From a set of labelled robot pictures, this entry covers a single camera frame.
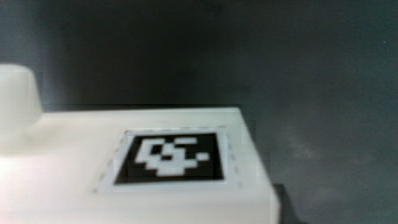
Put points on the white drawer tray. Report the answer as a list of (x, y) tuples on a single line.
[(127, 167)]

